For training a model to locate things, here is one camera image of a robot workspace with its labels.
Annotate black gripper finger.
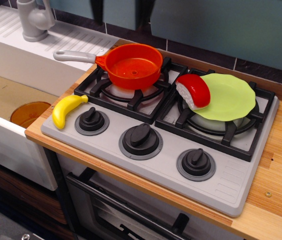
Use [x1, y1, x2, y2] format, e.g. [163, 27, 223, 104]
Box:
[140, 0, 155, 27]
[90, 0, 104, 25]

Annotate red white sushi toy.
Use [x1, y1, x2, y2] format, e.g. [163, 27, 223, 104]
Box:
[176, 73, 211, 111]

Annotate grey toy faucet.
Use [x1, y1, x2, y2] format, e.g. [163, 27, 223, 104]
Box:
[16, 0, 55, 42]

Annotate black left burner grate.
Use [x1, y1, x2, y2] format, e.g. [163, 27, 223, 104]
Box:
[74, 57, 188, 124]

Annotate black burner grate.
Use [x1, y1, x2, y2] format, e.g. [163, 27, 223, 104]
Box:
[74, 57, 188, 124]
[155, 69, 279, 162]

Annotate white toy sink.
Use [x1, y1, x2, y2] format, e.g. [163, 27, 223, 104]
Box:
[0, 5, 117, 191]

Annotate yellow plastic banana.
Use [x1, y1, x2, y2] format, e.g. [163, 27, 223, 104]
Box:
[52, 95, 88, 129]

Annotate black left stove knob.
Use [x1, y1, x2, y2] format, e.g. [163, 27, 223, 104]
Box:
[75, 107, 110, 136]

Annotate black stove knob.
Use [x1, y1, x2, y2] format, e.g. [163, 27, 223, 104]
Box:
[119, 123, 163, 161]
[176, 148, 216, 182]
[75, 107, 110, 136]

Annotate light green plastic plate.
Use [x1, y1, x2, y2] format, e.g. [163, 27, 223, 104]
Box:
[194, 73, 256, 122]

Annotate amber plastic bowl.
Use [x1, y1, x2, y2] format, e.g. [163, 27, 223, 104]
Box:
[10, 101, 51, 129]

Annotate black middle stove knob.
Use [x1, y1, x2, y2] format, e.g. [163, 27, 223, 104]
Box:
[119, 123, 163, 161]

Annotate black right burner grate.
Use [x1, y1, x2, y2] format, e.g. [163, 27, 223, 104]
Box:
[155, 69, 279, 162]

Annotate grey toy stove top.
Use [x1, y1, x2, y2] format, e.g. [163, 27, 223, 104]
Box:
[41, 68, 266, 217]

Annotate black right stove knob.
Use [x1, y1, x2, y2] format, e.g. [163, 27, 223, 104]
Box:
[176, 148, 216, 182]

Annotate toy oven door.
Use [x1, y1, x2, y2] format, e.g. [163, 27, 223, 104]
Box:
[65, 169, 189, 240]

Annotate orange pot grey handle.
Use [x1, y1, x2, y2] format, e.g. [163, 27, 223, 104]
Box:
[53, 43, 163, 90]

